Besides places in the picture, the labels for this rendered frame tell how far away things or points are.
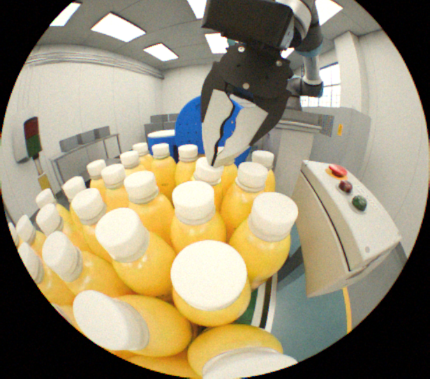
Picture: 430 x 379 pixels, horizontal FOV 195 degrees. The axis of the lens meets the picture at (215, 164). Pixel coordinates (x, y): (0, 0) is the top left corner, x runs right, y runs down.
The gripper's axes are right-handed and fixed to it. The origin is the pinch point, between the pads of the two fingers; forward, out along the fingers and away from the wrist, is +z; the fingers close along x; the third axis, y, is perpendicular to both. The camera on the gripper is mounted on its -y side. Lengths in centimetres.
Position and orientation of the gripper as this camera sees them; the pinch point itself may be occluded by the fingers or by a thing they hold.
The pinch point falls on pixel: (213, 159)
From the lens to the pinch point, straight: 15.3
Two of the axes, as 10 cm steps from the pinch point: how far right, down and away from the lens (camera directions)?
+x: -8.8, -4.6, 1.1
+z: -3.8, 8.2, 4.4
